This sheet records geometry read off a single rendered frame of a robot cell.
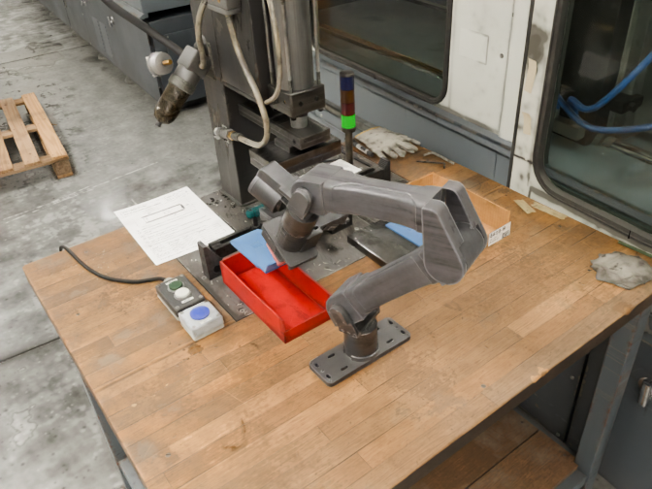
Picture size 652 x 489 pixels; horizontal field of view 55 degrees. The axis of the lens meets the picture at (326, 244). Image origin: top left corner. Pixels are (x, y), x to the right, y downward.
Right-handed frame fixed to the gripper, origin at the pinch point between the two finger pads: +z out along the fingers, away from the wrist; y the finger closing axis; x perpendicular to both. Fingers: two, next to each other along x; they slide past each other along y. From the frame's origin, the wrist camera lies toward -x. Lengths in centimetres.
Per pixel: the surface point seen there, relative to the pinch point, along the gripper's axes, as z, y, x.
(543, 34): -23, 15, -76
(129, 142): 238, 204, -66
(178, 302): 15.1, 6.8, 17.5
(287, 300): 11.2, -4.6, -1.6
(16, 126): 248, 248, -10
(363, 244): 11.5, -0.7, -25.3
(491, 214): 3, -11, -54
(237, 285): 12.4, 3.6, 5.7
